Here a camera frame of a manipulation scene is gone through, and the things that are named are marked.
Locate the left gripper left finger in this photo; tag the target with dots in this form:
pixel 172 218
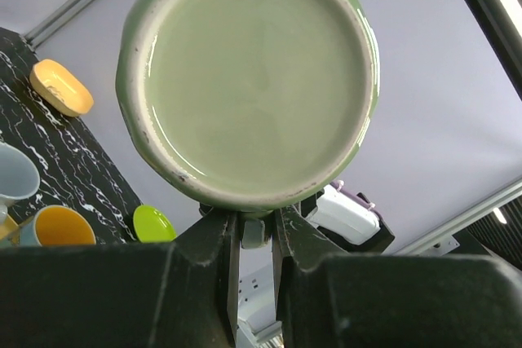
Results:
pixel 178 294

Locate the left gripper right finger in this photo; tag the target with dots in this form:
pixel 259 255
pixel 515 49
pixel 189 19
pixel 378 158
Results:
pixel 327 297

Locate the beige mug blue inside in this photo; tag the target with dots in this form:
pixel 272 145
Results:
pixel 56 225

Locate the white footed mug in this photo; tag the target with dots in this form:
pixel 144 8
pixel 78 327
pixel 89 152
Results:
pixel 20 178

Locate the light green mug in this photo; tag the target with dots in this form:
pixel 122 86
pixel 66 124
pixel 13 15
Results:
pixel 248 105

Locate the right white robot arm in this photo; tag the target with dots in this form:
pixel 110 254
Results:
pixel 350 221

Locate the lime green plate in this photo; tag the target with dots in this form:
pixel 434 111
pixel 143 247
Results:
pixel 151 225

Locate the orange rectangular tray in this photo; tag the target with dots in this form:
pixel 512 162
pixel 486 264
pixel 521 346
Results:
pixel 10 233

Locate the orange square dish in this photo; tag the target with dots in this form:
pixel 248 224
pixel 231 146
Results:
pixel 60 88

